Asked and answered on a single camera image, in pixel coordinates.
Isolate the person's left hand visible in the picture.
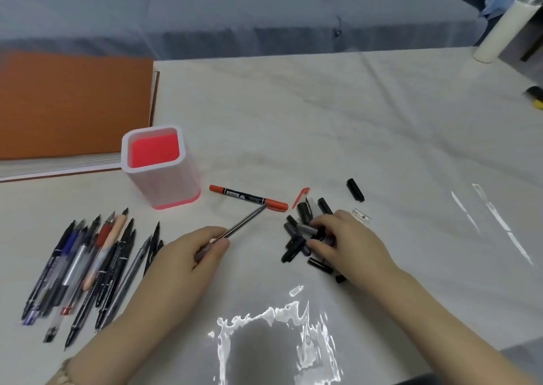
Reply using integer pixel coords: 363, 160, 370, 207
74, 226, 231, 385

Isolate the person's right hand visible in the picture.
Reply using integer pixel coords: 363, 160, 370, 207
306, 209, 408, 292

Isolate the wide black pen cap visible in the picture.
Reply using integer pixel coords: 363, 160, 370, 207
346, 178, 365, 204

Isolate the pile of pen caps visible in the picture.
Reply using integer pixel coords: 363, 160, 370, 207
279, 197, 348, 284

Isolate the row of pens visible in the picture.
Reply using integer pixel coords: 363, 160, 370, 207
20, 207, 164, 352

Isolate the red black marker pen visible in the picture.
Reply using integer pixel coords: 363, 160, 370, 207
208, 184, 289, 213

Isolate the red white pen holder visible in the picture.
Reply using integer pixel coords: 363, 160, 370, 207
120, 125, 201, 210

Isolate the person's right forearm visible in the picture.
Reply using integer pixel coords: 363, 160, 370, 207
363, 270, 535, 385

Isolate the white table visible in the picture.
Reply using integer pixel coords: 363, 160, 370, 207
0, 46, 543, 385

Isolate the orange cover binder album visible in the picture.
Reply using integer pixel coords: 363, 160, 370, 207
0, 49, 161, 183

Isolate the yellow black tool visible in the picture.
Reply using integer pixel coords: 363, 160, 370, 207
525, 85, 543, 110

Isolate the blue grey sofa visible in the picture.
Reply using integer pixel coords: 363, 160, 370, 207
0, 0, 543, 76

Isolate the large white roll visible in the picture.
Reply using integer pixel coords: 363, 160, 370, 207
472, 0, 543, 64

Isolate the pale bead bracelet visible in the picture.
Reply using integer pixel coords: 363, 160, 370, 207
50, 357, 76, 385

